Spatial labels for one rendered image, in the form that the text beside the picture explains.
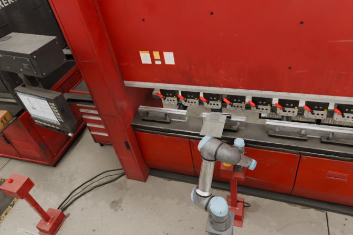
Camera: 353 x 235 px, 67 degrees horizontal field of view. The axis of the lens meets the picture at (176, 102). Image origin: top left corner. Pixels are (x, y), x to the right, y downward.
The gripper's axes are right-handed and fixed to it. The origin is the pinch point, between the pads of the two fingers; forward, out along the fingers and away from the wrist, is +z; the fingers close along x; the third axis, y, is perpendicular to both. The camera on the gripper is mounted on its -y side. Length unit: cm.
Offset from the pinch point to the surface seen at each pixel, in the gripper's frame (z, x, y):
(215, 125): -24.8, 23.3, 23.9
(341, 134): -19, -74, 34
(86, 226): 68, 152, -56
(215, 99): -43, 24, 36
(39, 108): -73, 151, -19
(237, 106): -38, 6, 36
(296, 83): -65, -36, 37
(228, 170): -4.5, 7.7, -6.1
